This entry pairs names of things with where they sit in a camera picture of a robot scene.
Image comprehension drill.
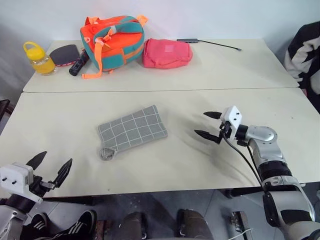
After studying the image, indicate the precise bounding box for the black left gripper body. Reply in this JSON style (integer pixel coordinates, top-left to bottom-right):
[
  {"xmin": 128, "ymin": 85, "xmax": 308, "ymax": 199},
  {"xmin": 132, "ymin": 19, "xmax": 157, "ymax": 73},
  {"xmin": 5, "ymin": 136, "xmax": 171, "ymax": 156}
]
[{"xmin": 29, "ymin": 175, "xmax": 56, "ymax": 199}]

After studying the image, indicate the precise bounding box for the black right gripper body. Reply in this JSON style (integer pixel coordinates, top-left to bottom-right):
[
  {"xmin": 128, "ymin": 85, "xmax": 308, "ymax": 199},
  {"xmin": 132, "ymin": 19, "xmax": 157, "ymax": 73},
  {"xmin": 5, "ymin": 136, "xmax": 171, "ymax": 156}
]
[{"xmin": 217, "ymin": 119, "xmax": 234, "ymax": 141}]

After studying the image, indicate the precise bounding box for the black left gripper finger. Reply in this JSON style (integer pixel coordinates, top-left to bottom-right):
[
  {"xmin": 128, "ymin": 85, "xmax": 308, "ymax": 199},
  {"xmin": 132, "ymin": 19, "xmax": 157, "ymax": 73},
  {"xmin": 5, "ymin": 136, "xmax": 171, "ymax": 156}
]
[
  {"xmin": 51, "ymin": 158, "xmax": 74, "ymax": 189},
  {"xmin": 25, "ymin": 150, "xmax": 48, "ymax": 171}
]

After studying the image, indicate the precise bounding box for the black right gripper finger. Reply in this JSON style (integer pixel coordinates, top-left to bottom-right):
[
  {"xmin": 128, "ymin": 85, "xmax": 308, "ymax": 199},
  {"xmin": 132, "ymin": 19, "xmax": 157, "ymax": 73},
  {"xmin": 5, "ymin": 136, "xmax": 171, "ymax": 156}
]
[
  {"xmin": 202, "ymin": 110, "xmax": 222, "ymax": 121},
  {"xmin": 193, "ymin": 129, "xmax": 224, "ymax": 146}
]

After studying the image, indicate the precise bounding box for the black white striped sneaker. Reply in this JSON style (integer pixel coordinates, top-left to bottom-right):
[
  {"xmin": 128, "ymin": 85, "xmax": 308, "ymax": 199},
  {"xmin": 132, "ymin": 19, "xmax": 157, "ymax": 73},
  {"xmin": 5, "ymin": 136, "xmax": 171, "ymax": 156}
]
[
  {"xmin": 21, "ymin": 212, "xmax": 49, "ymax": 240},
  {"xmin": 49, "ymin": 209, "xmax": 98, "ymax": 240}
]

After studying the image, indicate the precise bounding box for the dark chair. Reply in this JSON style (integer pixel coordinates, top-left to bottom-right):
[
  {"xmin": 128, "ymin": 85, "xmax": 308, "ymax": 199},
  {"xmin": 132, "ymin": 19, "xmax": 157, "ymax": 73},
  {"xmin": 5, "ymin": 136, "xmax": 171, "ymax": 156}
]
[{"xmin": 0, "ymin": 99, "xmax": 12, "ymax": 131}]

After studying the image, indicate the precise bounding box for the grey checked cloth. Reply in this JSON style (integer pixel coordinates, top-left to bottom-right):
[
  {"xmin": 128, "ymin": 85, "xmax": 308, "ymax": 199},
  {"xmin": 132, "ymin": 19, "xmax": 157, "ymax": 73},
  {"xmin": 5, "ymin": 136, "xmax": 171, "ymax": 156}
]
[{"xmin": 97, "ymin": 104, "xmax": 169, "ymax": 162}]

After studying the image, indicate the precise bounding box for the pink fabric pouch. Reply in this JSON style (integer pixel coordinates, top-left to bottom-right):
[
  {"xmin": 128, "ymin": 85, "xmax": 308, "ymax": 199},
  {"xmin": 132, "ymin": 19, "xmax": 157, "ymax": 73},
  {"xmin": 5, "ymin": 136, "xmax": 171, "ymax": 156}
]
[{"xmin": 142, "ymin": 37, "xmax": 194, "ymax": 70}]

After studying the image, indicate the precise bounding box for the dark rounded shape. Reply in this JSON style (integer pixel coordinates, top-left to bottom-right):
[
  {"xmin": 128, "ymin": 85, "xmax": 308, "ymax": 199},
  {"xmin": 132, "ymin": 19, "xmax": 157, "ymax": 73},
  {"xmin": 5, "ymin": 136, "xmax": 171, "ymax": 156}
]
[
  {"xmin": 119, "ymin": 211, "xmax": 148, "ymax": 240},
  {"xmin": 176, "ymin": 208, "xmax": 213, "ymax": 240}
]

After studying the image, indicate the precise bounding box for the yellow lidded plastic bottle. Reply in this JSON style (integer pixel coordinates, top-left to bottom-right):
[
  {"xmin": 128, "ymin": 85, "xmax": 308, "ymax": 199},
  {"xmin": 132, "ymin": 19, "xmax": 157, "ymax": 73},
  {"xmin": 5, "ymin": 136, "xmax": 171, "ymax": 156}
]
[{"xmin": 23, "ymin": 41, "xmax": 57, "ymax": 77}]

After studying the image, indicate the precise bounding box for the black cylindrical object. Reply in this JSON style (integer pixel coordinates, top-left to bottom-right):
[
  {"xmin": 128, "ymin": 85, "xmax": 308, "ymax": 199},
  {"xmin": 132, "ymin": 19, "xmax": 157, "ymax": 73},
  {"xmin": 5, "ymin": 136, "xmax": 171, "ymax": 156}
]
[{"xmin": 68, "ymin": 51, "xmax": 89, "ymax": 77}]

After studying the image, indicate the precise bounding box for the black and white jacket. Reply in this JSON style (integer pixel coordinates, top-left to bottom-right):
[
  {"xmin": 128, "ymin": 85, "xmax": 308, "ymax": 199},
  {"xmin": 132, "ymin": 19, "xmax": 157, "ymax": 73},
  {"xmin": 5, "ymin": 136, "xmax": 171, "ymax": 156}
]
[{"xmin": 284, "ymin": 21, "xmax": 320, "ymax": 96}]

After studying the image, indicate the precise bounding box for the black table tennis paddle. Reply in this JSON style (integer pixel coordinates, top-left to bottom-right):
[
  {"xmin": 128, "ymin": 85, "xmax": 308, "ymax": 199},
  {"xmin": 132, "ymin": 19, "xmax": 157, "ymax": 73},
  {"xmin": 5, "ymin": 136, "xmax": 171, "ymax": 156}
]
[{"xmin": 49, "ymin": 44, "xmax": 81, "ymax": 68}]

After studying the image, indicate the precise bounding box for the orange and teal backpack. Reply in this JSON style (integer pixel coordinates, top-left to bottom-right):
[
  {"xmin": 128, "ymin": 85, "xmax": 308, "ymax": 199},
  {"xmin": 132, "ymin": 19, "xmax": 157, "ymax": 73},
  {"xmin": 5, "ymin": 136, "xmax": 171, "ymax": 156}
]
[{"xmin": 79, "ymin": 14, "xmax": 149, "ymax": 81}]

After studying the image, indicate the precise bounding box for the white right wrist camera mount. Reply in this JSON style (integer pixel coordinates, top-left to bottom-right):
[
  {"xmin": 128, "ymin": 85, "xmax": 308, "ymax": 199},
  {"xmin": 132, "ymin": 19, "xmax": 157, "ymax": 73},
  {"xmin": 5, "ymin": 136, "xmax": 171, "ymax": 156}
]
[{"xmin": 220, "ymin": 105, "xmax": 245, "ymax": 140}]

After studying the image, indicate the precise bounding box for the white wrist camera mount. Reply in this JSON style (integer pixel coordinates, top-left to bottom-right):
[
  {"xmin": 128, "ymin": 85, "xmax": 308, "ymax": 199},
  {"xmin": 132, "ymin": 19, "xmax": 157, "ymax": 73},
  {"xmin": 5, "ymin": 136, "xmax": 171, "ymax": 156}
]
[
  {"xmin": 0, "ymin": 162, "xmax": 44, "ymax": 204},
  {"xmin": 220, "ymin": 105, "xmax": 245, "ymax": 140}
]

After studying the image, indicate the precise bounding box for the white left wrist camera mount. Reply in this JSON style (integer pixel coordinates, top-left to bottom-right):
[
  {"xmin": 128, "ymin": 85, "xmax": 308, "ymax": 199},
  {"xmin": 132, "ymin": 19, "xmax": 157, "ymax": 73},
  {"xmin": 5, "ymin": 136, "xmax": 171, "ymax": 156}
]
[{"xmin": 0, "ymin": 162, "xmax": 44, "ymax": 204}]

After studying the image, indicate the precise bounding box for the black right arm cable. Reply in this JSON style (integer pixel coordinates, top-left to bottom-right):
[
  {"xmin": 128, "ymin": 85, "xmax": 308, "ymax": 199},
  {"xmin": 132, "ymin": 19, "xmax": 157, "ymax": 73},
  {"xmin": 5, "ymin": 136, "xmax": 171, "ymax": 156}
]
[{"xmin": 223, "ymin": 136, "xmax": 265, "ymax": 188}]

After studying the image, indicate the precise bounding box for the black table frame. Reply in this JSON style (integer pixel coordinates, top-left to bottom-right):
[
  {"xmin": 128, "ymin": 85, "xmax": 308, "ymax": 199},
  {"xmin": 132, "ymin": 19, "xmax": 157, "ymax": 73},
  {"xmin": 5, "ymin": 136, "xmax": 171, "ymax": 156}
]
[{"xmin": 221, "ymin": 186, "xmax": 266, "ymax": 200}]

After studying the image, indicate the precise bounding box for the black usb hub cable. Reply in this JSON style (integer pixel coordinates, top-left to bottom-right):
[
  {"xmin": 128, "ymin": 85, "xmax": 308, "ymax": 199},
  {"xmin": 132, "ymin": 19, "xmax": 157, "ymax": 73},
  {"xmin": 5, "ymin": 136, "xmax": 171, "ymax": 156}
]
[{"xmin": 198, "ymin": 39, "xmax": 243, "ymax": 53}]

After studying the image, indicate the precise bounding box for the white floor cable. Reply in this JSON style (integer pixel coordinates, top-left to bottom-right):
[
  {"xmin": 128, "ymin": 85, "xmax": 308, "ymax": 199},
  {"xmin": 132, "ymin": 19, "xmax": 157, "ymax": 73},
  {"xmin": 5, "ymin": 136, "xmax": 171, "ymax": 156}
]
[{"xmin": 234, "ymin": 227, "xmax": 254, "ymax": 240}]

